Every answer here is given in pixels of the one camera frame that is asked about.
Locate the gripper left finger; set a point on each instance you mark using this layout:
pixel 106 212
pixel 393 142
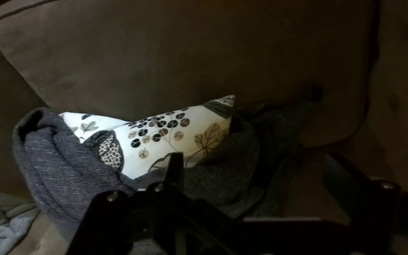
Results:
pixel 147 219

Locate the white floral print pillow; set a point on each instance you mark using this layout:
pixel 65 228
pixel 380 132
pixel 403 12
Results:
pixel 190 138

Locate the dark grey knit blanket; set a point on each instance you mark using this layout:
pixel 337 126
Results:
pixel 58 166

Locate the brown sofa back cushion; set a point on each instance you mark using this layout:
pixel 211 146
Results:
pixel 175 53
pixel 406 88

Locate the light grey cloth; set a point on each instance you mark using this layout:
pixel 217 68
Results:
pixel 2 223

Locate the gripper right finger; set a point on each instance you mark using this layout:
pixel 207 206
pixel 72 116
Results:
pixel 374 205

